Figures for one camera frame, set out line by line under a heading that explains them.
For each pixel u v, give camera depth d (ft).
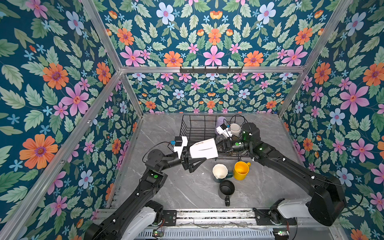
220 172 2.82
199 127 3.65
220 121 3.13
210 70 3.00
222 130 2.19
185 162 1.90
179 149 1.85
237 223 2.37
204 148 1.88
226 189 2.69
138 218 1.85
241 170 2.90
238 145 2.04
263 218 2.40
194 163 1.89
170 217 2.42
